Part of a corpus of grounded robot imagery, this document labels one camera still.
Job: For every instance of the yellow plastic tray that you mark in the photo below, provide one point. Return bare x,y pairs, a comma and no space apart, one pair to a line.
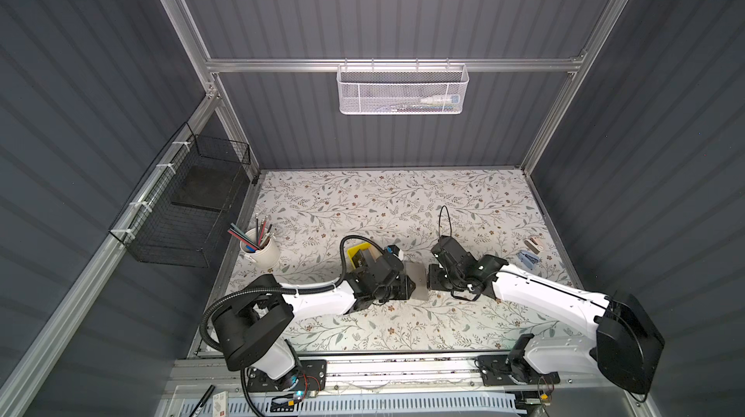
356,254

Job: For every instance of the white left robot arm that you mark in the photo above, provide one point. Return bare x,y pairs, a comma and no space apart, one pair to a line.
247,326

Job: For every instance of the black wire basket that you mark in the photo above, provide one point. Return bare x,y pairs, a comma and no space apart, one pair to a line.
185,215

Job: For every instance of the white wire mesh basket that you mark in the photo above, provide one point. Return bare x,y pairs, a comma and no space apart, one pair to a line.
394,90

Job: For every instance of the white pen cup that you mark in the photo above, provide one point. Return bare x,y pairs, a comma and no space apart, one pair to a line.
264,258

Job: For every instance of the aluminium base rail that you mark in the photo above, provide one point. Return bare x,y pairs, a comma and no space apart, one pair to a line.
350,372

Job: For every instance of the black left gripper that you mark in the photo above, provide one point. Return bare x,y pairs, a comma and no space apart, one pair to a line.
404,292

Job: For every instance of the pink white small clip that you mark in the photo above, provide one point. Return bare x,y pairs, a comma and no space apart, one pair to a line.
533,245

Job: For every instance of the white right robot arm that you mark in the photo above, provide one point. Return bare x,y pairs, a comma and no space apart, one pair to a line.
616,337

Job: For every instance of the white tube in basket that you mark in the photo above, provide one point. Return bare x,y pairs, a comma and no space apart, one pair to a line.
442,101

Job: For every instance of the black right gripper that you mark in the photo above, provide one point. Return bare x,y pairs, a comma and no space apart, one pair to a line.
432,283

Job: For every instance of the blue small clip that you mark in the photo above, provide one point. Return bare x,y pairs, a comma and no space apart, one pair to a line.
528,259

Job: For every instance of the white slotted cable duct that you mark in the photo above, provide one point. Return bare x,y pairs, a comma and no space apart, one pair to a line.
415,404

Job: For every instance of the coloured pens in cup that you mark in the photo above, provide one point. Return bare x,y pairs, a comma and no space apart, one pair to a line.
254,238

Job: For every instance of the aluminium frame post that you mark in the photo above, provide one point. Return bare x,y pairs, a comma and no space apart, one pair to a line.
216,94

